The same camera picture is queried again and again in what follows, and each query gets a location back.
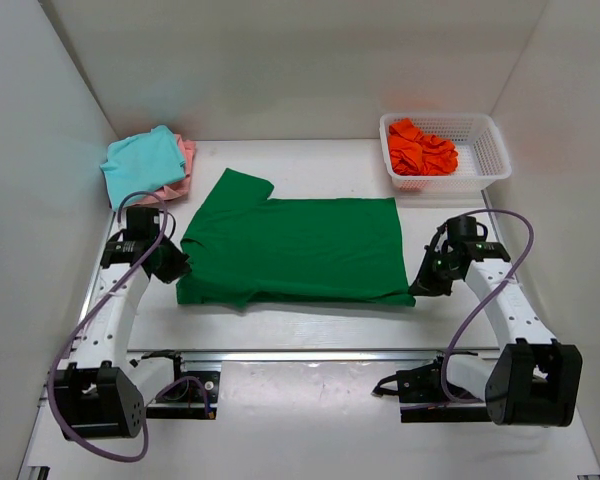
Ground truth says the green t shirt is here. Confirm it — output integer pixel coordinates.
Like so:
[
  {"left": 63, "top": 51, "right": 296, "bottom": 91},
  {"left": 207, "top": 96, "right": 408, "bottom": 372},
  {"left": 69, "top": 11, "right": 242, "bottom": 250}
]
[{"left": 176, "top": 169, "right": 416, "bottom": 309}]

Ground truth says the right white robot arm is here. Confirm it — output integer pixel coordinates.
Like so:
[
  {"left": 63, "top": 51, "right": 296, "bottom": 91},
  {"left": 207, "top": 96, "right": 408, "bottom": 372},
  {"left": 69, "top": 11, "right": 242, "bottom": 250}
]
[{"left": 409, "top": 231, "right": 583, "bottom": 427}]

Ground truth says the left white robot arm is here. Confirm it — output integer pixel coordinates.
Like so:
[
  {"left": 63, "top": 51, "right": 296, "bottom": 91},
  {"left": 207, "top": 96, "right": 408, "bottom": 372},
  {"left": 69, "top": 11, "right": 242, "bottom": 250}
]
[{"left": 49, "top": 239, "right": 190, "bottom": 440}]

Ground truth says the folded pink t shirt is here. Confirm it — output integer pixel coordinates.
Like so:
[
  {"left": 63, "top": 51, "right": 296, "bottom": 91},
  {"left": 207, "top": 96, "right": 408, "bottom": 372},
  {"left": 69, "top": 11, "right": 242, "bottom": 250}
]
[{"left": 138, "top": 131, "right": 196, "bottom": 201}]

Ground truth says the folded cyan t shirt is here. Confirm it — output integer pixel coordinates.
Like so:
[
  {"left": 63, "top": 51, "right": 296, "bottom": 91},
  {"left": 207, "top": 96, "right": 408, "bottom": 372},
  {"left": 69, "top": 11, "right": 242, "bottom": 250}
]
[{"left": 100, "top": 125, "right": 172, "bottom": 211}]

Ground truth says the white plastic basket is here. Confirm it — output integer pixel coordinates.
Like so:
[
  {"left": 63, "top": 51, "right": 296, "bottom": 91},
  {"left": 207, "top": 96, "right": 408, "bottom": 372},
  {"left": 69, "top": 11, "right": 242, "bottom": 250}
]
[{"left": 379, "top": 112, "right": 511, "bottom": 194}]

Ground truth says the orange t shirt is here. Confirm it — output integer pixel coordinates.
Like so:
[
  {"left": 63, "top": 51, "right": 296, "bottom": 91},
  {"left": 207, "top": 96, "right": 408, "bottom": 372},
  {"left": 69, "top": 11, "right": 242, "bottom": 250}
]
[{"left": 387, "top": 119, "right": 458, "bottom": 176}]

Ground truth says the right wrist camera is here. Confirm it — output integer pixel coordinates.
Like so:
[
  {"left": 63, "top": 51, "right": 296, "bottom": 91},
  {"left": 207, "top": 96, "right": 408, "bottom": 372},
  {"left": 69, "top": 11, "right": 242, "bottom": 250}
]
[{"left": 441, "top": 215, "right": 488, "bottom": 247}]

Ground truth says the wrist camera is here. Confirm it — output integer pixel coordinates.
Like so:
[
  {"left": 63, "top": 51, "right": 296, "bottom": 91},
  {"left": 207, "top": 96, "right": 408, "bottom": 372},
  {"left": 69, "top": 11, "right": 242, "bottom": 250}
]
[
  {"left": 441, "top": 215, "right": 488, "bottom": 247},
  {"left": 123, "top": 207, "right": 161, "bottom": 242}
]

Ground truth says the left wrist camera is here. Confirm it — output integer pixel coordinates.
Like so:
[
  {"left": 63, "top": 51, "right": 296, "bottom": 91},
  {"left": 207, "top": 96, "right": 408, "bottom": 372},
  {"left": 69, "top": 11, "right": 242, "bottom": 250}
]
[{"left": 123, "top": 207, "right": 161, "bottom": 242}]

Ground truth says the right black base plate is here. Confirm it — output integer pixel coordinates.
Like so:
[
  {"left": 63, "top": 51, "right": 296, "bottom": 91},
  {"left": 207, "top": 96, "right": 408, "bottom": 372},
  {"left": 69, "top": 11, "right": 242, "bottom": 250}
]
[{"left": 372, "top": 356, "right": 490, "bottom": 424}]

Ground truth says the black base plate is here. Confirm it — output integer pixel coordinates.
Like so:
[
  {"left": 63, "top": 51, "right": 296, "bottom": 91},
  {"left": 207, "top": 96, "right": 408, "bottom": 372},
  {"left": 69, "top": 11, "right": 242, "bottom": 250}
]
[
  {"left": 137, "top": 350, "right": 221, "bottom": 420},
  {"left": 372, "top": 356, "right": 490, "bottom": 424}
]

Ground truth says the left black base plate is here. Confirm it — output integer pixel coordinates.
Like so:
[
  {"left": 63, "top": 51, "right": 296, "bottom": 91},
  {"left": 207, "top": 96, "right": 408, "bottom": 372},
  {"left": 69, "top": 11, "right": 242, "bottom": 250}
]
[{"left": 137, "top": 350, "right": 221, "bottom": 420}]

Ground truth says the aluminium rail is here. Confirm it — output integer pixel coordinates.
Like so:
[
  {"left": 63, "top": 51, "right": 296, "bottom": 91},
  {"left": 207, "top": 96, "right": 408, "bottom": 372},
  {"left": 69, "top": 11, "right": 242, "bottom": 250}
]
[{"left": 124, "top": 347, "right": 546, "bottom": 365}]

